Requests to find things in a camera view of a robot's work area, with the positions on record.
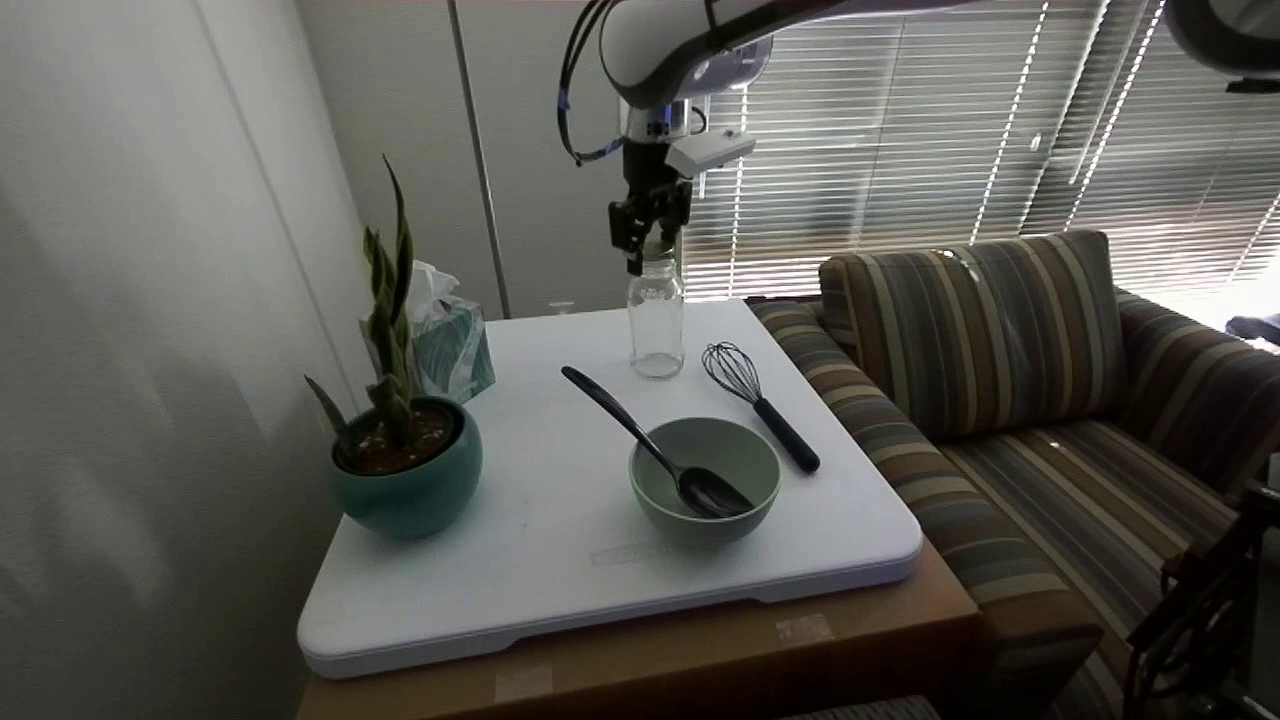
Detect clear glass jar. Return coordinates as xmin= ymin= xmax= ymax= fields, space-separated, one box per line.
xmin=623 ymin=258 xmax=691 ymax=383

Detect white window blinds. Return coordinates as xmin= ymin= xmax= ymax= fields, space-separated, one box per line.
xmin=675 ymin=0 xmax=1280 ymax=333

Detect pale green bowl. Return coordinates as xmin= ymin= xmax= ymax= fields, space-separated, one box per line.
xmin=630 ymin=413 xmax=785 ymax=548

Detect black metal frame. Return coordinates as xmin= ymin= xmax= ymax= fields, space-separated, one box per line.
xmin=1121 ymin=477 xmax=1280 ymax=720

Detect white cabinet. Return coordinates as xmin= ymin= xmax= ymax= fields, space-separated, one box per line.
xmin=294 ymin=0 xmax=672 ymax=324

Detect dark robot cable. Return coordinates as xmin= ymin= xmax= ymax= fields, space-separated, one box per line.
xmin=554 ymin=0 xmax=633 ymax=171

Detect brown wooden table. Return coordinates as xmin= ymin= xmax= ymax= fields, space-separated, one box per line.
xmin=294 ymin=537 xmax=985 ymax=720

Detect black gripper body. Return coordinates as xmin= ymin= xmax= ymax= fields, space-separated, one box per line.
xmin=603 ymin=137 xmax=701 ymax=258

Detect teal plant pot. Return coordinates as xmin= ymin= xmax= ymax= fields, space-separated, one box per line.
xmin=326 ymin=392 xmax=488 ymax=546

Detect green snake plant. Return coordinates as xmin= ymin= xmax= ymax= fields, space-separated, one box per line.
xmin=301 ymin=152 xmax=431 ymax=458

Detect striped sofa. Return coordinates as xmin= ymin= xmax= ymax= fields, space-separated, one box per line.
xmin=745 ymin=229 xmax=1280 ymax=720

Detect black spoon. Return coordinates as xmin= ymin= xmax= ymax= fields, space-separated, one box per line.
xmin=558 ymin=366 xmax=756 ymax=520

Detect striped sofa cushion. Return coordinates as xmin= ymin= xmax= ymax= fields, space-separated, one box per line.
xmin=818 ymin=229 xmax=1128 ymax=449

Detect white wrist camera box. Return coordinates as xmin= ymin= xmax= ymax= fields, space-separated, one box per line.
xmin=663 ymin=123 xmax=760 ymax=181

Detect black handled wire whisk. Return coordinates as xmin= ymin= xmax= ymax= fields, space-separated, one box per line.
xmin=701 ymin=337 xmax=826 ymax=482

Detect teal tissue box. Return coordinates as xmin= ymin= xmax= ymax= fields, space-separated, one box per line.
xmin=405 ymin=258 xmax=499 ymax=403

